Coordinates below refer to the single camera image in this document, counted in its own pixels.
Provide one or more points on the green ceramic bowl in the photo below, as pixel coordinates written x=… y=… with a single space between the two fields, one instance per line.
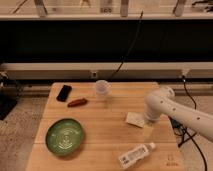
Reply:
x=64 y=137

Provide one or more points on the white wall outlet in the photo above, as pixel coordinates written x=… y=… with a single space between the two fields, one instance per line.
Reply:
x=94 y=74

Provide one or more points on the black equipment at left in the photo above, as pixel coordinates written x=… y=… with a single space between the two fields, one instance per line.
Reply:
x=7 y=103

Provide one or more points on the white plastic bottle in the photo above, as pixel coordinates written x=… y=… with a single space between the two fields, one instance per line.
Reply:
x=129 y=158

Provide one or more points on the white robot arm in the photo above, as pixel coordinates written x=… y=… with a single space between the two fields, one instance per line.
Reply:
x=161 y=101

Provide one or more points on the black smartphone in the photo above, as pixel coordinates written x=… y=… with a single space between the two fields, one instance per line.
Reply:
x=63 y=94

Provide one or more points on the white sponge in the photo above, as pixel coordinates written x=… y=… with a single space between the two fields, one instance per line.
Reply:
x=135 y=119

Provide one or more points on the clear plastic cup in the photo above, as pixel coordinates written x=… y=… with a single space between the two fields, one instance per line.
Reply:
x=101 y=88

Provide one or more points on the brown sausage toy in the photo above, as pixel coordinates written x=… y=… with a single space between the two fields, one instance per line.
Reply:
x=77 y=102

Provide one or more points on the blue plug connector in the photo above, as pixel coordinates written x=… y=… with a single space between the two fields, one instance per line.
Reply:
x=175 y=124

